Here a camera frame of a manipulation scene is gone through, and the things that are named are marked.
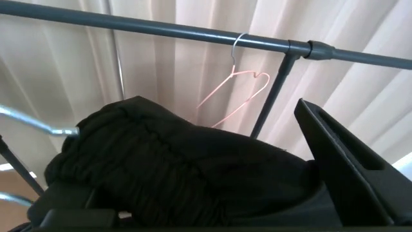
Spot black clothes rack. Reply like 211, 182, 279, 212
0, 0, 412, 197

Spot beige curtain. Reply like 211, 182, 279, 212
0, 0, 412, 188

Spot black shorts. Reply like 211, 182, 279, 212
43, 95, 342, 227

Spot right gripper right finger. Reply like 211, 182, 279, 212
294, 97, 412, 227

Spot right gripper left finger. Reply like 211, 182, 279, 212
26, 181, 119, 227

